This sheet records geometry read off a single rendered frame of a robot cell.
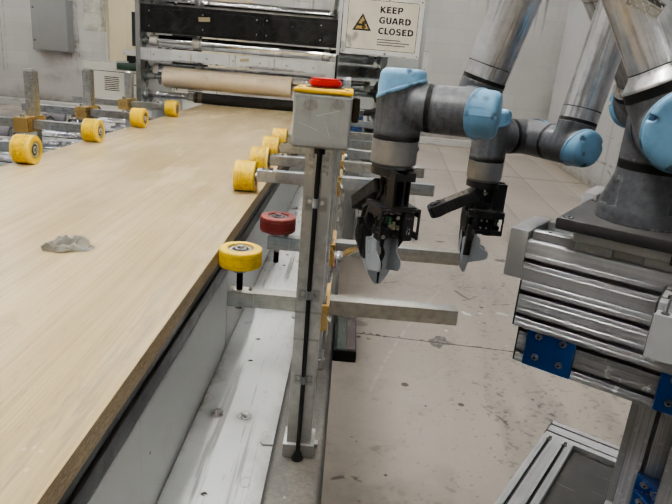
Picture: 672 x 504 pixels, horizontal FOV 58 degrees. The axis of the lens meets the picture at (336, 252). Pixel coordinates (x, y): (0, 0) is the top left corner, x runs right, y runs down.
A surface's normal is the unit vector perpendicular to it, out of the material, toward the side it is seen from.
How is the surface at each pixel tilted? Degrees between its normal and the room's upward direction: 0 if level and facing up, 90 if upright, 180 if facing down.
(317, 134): 90
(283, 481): 0
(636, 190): 72
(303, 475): 0
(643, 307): 90
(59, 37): 90
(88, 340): 0
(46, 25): 90
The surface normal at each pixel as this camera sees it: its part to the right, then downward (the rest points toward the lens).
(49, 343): 0.08, -0.95
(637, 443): -0.58, 0.21
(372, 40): -0.04, 0.31
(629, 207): -0.66, -0.14
